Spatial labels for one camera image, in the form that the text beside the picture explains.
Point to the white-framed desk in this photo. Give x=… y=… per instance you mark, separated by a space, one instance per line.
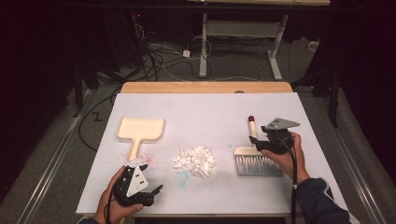
x=203 y=46

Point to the small white box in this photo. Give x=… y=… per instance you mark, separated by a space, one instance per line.
x=313 y=45

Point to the cream plastic dustpan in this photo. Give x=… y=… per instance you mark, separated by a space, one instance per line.
x=140 y=129

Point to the white power adapter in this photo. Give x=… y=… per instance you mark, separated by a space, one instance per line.
x=186 y=53

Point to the person's right hand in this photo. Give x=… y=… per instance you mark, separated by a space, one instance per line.
x=289 y=163

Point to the white table mat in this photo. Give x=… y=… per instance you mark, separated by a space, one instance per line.
x=218 y=105

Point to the wooden table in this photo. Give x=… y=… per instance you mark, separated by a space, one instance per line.
x=202 y=87

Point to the person's left hand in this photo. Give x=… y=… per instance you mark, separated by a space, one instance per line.
x=112 y=211

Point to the metal floor rail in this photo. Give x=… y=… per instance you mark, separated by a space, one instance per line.
x=49 y=174
x=355 y=174

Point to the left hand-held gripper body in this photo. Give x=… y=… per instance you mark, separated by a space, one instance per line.
x=137 y=183

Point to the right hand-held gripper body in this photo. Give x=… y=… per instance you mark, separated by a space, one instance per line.
x=278 y=140

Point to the black equipment cabinet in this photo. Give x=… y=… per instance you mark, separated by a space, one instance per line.
x=121 y=37

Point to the pile of white paper scraps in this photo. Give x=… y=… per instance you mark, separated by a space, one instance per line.
x=196 y=160

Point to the black stand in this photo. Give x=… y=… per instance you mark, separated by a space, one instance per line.
x=334 y=99
x=77 y=93

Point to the cream hand brush grey bristles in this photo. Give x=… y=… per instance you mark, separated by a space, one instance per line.
x=255 y=163

